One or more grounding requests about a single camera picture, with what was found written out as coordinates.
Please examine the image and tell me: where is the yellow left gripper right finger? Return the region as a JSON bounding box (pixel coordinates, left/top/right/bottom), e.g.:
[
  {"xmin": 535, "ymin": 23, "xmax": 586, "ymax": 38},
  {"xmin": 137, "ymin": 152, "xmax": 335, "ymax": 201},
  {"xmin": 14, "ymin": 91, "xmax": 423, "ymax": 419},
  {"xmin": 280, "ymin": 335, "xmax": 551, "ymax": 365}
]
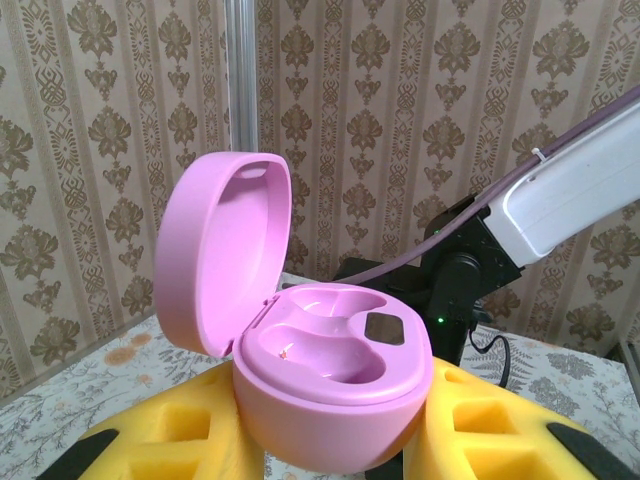
[{"xmin": 399, "ymin": 354, "xmax": 640, "ymax": 480}]

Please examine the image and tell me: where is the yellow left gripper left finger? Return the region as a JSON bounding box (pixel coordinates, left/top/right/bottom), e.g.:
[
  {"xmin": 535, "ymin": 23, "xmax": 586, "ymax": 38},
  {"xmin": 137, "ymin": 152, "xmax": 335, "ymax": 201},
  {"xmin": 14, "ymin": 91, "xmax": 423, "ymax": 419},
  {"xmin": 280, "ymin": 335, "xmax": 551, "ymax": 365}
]
[{"xmin": 49, "ymin": 359, "xmax": 266, "ymax": 480}]

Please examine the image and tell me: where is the pink earbud charging case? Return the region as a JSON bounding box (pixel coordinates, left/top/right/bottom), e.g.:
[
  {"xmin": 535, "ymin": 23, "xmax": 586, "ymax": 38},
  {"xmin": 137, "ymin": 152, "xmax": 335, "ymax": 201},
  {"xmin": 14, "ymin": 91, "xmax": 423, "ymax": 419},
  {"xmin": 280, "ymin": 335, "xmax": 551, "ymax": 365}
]
[{"xmin": 153, "ymin": 151, "xmax": 435, "ymax": 474}]

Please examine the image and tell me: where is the floral patterned table cover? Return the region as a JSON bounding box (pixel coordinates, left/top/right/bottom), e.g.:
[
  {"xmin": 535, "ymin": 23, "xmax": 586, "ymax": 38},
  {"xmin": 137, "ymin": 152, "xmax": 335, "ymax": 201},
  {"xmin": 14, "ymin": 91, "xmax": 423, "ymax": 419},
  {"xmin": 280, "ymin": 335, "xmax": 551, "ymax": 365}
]
[{"xmin": 0, "ymin": 272, "xmax": 640, "ymax": 480}]

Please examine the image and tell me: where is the thin black cable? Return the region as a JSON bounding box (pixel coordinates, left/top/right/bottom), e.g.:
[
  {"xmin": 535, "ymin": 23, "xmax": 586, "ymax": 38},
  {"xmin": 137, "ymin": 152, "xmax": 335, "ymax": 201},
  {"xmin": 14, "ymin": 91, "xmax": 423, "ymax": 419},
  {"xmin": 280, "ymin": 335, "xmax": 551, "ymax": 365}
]
[{"xmin": 467, "ymin": 332, "xmax": 516, "ymax": 389}]

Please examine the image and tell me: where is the aluminium frame post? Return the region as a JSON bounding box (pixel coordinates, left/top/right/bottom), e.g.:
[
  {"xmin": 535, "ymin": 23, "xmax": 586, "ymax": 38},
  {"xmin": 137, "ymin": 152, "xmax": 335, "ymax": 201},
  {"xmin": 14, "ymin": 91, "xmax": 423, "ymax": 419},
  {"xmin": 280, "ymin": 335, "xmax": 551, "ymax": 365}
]
[{"xmin": 224, "ymin": 0, "xmax": 259, "ymax": 151}]

